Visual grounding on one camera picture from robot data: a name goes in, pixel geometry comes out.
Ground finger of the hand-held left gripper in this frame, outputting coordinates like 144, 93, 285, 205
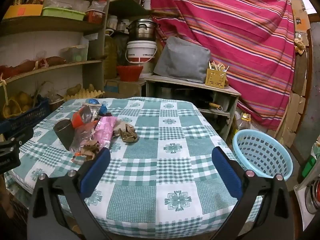
0, 126, 34, 153

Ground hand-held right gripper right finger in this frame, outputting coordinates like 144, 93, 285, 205
207, 146, 295, 240

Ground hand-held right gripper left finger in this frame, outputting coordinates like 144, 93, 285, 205
26, 146, 118, 240

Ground torn brown cardboard piece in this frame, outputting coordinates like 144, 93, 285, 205
79, 140, 101, 161

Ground clear plastic bag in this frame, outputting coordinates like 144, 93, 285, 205
69, 120, 100, 155

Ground light blue plastic basket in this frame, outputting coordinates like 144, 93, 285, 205
232, 129, 293, 180

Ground dark brown paper cup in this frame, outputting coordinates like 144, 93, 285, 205
53, 118, 75, 151

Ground pink plastic wrapper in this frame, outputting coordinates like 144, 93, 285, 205
91, 116, 118, 151

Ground brown paper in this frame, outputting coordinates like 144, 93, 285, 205
117, 124, 139, 143

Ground beige paper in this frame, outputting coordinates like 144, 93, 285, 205
114, 120, 128, 137

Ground red snack packet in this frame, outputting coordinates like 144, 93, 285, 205
72, 106, 93, 128

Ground dark blue plastic crate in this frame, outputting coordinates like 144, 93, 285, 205
0, 97, 50, 137

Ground yellow net bag of potatoes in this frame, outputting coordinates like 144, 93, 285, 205
1, 91, 34, 118

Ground wicker basket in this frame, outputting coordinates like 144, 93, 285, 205
49, 94, 65, 112

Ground small oil bottle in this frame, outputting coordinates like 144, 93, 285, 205
234, 112, 252, 137

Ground green checked tablecloth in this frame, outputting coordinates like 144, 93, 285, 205
4, 96, 265, 239

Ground red net bag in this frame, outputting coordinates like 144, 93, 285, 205
0, 56, 67, 78

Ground large potato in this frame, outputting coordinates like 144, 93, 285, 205
66, 84, 82, 95

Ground yellow egg tray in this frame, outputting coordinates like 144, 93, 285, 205
64, 89, 105, 102

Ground green packet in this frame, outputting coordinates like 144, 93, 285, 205
301, 140, 320, 180

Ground brown cardboard box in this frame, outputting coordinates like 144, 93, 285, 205
104, 79, 147, 98

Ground steel bowl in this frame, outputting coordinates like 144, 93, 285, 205
304, 180, 320, 214

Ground yellow utensil holder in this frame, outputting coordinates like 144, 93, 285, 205
205, 68, 227, 89

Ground small wooden cabinet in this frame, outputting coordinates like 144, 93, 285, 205
144, 75, 242, 142

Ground clear plastic container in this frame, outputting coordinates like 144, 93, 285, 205
61, 45, 89, 63

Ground red plastic bowl basket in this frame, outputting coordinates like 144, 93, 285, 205
116, 65, 144, 82

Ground bundle of wooden utensils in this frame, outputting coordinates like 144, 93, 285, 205
209, 60, 230, 72

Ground wooden shelf unit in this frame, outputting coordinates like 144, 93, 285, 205
0, 0, 155, 120

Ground large yellow oil jug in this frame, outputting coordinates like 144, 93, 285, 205
104, 30, 118, 80

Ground grey cushion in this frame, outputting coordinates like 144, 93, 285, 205
153, 36, 212, 83

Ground yellow cardboard box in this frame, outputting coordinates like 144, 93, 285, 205
2, 4, 43, 20

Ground white plastic bucket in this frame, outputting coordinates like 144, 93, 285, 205
125, 40, 158, 75

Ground green plastic tray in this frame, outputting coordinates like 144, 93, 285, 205
41, 6, 87, 21

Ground small red plastic basket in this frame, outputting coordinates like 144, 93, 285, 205
85, 10, 106, 23

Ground red striped cloth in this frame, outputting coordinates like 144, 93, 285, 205
150, 0, 297, 130

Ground yellow dried bunch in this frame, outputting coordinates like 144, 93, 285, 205
294, 37, 307, 54

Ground steel cooking pot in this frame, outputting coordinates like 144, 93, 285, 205
127, 19, 160, 42

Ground pan with wooden handle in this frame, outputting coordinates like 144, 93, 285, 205
195, 97, 223, 112

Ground cardboard sheets on wall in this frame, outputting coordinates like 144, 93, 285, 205
287, 0, 313, 148

